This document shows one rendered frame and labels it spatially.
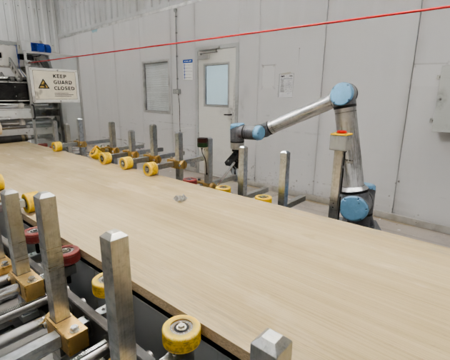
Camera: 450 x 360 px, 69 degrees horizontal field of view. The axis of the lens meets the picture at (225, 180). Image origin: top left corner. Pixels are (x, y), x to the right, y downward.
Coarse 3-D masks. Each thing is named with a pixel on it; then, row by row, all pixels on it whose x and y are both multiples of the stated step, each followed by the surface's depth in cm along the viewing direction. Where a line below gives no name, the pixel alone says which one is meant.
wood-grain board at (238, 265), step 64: (64, 192) 161; (128, 192) 162; (192, 192) 164; (192, 256) 99; (256, 256) 99; (320, 256) 100; (384, 256) 100; (448, 256) 100; (256, 320) 71; (320, 320) 71; (384, 320) 72; (448, 320) 72
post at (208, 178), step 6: (210, 138) 187; (210, 144) 187; (210, 150) 188; (210, 156) 189; (204, 162) 190; (210, 162) 189; (204, 168) 191; (210, 168) 190; (204, 174) 192; (210, 174) 191; (204, 180) 193; (210, 180) 192
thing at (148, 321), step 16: (0, 224) 174; (80, 272) 118; (96, 272) 109; (80, 288) 121; (96, 304) 114; (144, 304) 93; (144, 320) 95; (160, 320) 89; (144, 336) 97; (160, 336) 91; (160, 352) 92; (208, 352) 78; (224, 352) 74
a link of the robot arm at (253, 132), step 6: (246, 126) 206; (252, 126) 204; (258, 126) 202; (246, 132) 205; (252, 132) 202; (258, 132) 201; (264, 132) 207; (246, 138) 207; (252, 138) 205; (258, 138) 203
